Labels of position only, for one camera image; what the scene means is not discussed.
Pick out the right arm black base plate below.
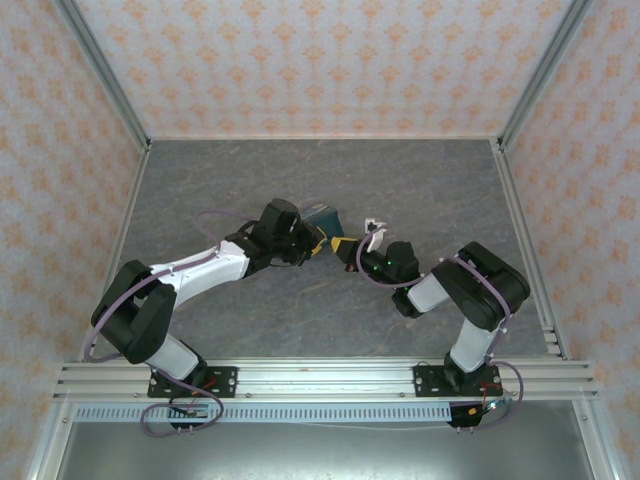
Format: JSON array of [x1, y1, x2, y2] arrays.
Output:
[[412, 363, 502, 400]]

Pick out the aluminium frame leg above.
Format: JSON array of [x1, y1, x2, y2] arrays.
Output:
[[27, 399, 76, 480], [572, 399, 619, 480]]

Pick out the aluminium mounting rail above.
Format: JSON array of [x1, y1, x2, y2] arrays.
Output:
[[52, 357, 601, 402]]

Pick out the white slotted cable duct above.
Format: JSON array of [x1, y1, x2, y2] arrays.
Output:
[[73, 403, 456, 422]]

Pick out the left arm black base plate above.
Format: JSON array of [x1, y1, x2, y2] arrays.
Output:
[[147, 365, 240, 400]]

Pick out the aluminium frame post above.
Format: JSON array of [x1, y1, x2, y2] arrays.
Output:
[[52, 0, 153, 154], [498, 0, 595, 154]]

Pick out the starry night painted tin box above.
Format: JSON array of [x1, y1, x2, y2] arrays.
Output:
[[298, 202, 347, 253]]

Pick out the metal sheet panel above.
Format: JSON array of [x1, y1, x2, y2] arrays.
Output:
[[29, 419, 614, 480]]

